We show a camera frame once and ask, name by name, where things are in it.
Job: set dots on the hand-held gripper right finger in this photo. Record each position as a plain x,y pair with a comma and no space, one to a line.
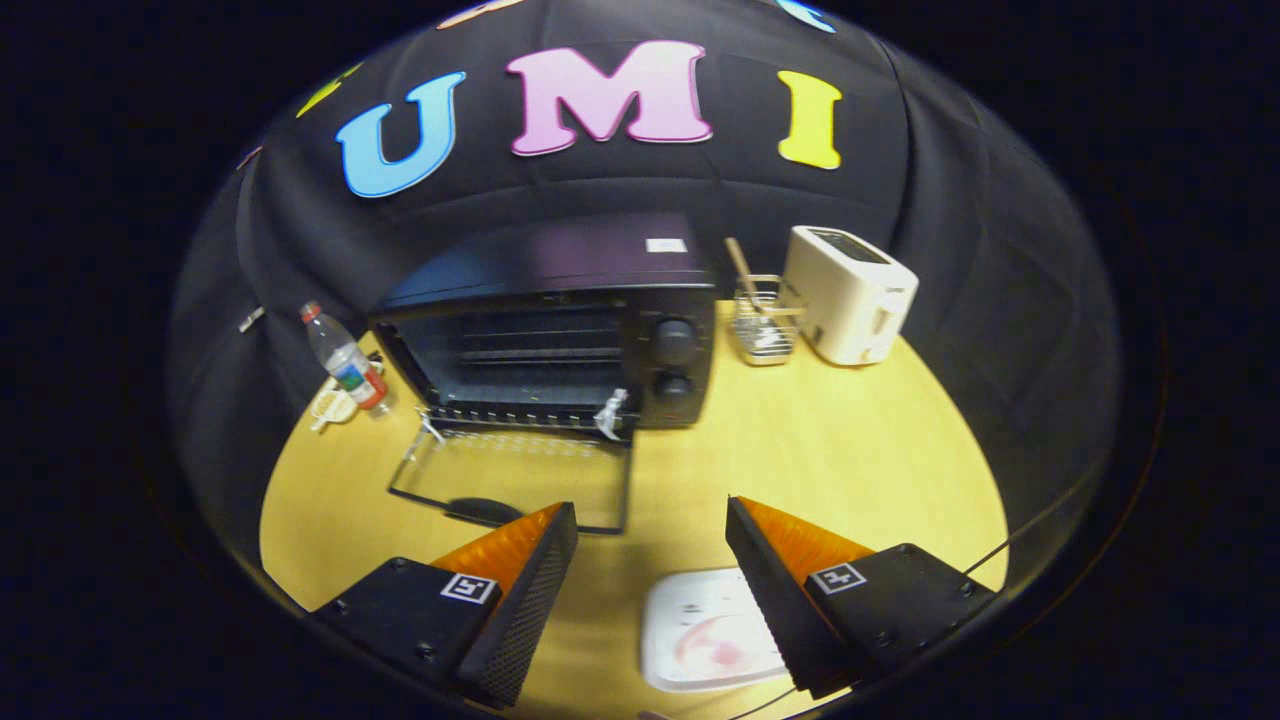
775,610

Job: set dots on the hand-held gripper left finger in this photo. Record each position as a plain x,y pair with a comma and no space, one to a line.
525,610

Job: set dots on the white square plate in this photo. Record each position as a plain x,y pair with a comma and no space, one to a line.
690,605

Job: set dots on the black toaster oven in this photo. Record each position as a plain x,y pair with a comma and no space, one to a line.
560,260

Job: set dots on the white pop-up toaster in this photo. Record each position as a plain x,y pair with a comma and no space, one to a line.
850,300

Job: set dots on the white twist tie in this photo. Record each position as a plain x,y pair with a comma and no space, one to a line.
430,428
610,412

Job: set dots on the small cream object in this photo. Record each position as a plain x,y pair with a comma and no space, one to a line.
335,407

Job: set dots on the clear plastic water bottle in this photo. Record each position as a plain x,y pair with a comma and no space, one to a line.
345,360

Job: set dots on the wooden spoon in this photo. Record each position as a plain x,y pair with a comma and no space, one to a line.
742,265

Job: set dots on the white clip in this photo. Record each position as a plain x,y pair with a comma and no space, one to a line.
251,319

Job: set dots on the pink clip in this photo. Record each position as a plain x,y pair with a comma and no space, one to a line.
248,158

